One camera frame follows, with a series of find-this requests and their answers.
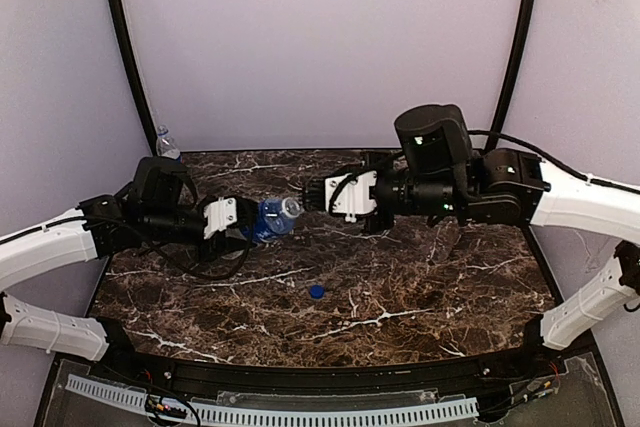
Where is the white cap blue label bottle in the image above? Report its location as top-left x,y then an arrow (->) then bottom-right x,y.
240,197 -> 303,243

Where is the blue cap pepsi bottle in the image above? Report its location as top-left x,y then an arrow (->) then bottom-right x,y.
156,125 -> 182,162

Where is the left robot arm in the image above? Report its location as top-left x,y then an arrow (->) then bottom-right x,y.
1,156 -> 258,362

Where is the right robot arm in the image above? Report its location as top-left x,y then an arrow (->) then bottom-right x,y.
350,104 -> 639,350

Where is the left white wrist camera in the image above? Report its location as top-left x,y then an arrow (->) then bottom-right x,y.
203,197 -> 238,240

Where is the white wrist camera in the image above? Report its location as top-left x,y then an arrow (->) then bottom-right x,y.
203,197 -> 238,240
301,170 -> 377,223

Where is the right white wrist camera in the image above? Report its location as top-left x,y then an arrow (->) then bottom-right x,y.
301,170 -> 377,223

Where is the white slotted cable duct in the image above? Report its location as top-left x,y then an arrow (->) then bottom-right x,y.
65,373 -> 480,427

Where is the right black frame post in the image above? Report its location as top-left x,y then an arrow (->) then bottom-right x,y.
490,0 -> 535,133

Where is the black frame post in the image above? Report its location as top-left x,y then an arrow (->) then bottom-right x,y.
490,0 -> 535,133
107,0 -> 157,155

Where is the black front frame rail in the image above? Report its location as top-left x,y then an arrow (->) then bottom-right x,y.
77,333 -> 595,398

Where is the left black frame post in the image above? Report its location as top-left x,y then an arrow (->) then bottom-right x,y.
107,0 -> 157,155

